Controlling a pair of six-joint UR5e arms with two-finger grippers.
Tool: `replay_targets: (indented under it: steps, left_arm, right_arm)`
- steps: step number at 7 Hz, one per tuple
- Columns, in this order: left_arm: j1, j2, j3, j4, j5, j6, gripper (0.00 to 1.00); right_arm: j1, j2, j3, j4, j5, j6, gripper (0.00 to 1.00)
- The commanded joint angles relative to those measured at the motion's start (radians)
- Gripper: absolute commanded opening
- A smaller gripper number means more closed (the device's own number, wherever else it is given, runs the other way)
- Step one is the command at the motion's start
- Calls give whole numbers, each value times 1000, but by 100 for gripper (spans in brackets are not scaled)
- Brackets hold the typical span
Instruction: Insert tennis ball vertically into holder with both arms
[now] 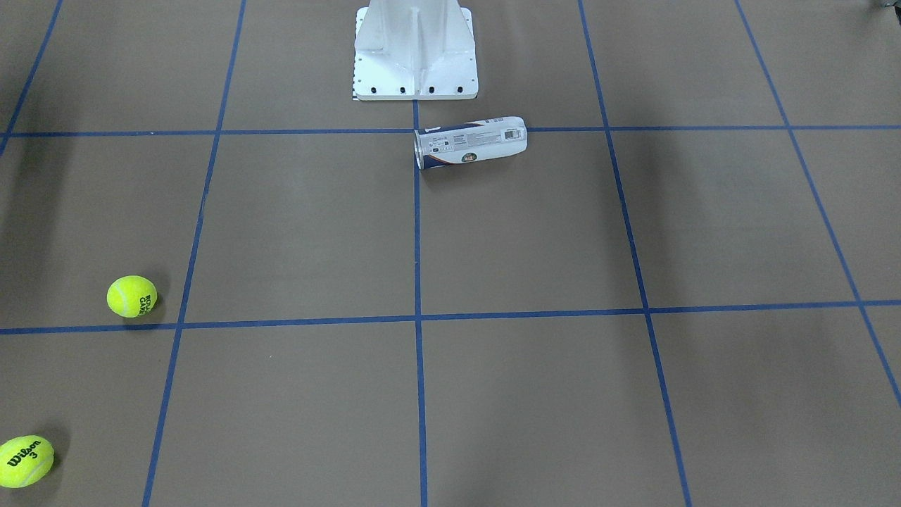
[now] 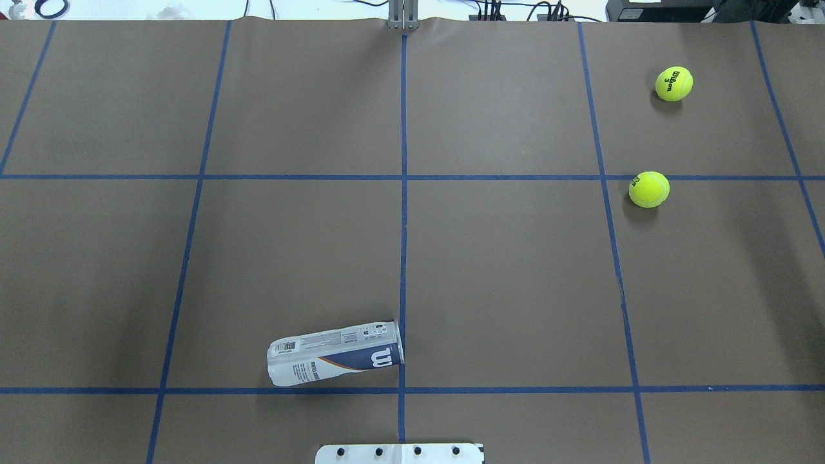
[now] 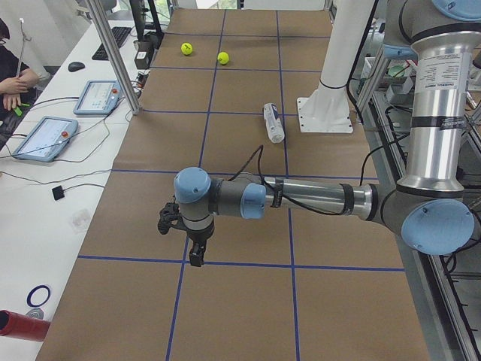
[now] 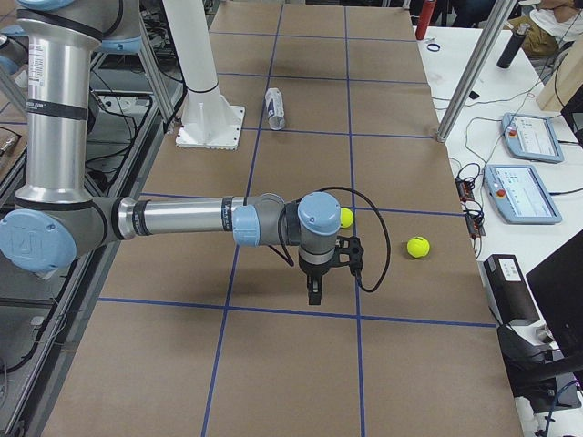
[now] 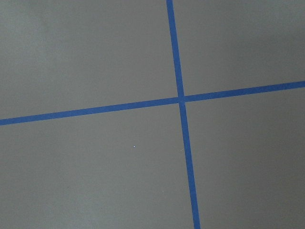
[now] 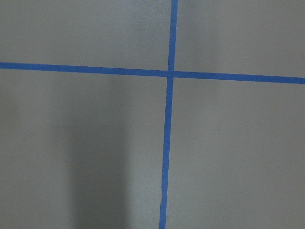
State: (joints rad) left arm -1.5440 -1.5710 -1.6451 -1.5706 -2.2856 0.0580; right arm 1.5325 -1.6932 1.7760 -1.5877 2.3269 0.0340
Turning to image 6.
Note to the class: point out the brown paper table cover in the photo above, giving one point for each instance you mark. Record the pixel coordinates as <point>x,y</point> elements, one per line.
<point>152,114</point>

